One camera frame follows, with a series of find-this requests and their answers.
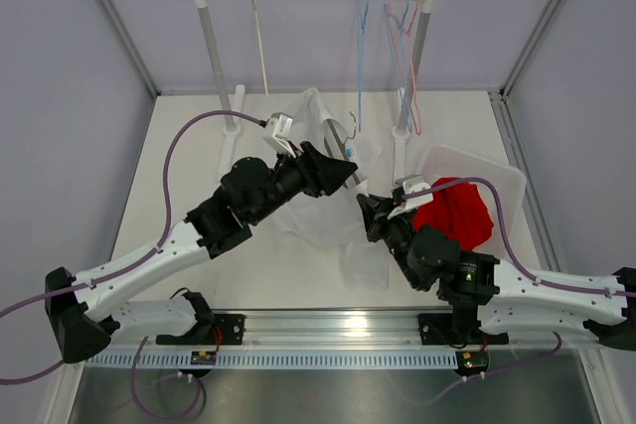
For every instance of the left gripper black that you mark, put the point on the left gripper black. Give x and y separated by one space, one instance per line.
329 173

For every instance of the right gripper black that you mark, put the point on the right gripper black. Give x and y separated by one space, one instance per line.
370 204

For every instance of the silver hanger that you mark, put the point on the silver hanger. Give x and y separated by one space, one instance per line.
339 144

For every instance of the red t shirt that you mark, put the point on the red t shirt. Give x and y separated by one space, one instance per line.
460 213

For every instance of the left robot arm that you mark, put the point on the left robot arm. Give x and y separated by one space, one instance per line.
92 310

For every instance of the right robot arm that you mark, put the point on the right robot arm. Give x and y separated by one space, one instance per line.
492 296

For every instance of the cream wooden hanger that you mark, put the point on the cream wooden hanger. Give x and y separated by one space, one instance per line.
260 48

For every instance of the white plastic basket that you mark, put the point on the white plastic basket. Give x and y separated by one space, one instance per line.
441 161

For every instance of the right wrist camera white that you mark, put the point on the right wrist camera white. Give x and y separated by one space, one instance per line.
409 194

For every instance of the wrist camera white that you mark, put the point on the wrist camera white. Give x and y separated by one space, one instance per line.
409 194
276 131

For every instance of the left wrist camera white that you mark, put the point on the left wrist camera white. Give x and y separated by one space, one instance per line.
276 131

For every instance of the white slotted cable duct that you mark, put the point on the white slotted cable duct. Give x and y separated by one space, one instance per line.
275 359

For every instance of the aluminium rail frame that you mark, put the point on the aluminium rail frame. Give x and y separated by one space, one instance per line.
318 327

